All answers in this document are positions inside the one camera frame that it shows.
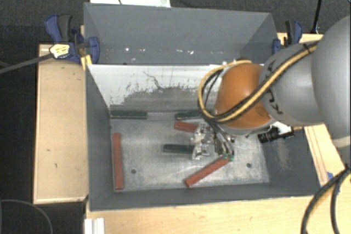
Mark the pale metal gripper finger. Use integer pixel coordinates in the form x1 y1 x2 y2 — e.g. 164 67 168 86
191 123 213 143
191 142 213 161

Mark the red-brown flat block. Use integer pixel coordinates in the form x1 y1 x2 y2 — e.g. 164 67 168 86
173 121 199 133
112 132 125 191
184 157 230 188

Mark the dark green flat block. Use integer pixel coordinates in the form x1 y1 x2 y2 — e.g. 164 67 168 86
110 110 148 120
175 110 203 121
163 144 196 154

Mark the grey metal bin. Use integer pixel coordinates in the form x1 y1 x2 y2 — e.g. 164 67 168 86
83 2 322 212

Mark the pale wood board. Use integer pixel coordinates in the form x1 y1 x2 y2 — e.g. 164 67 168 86
33 43 90 205

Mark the black cylinder on white bracket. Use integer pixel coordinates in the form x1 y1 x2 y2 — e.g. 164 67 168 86
257 121 296 144

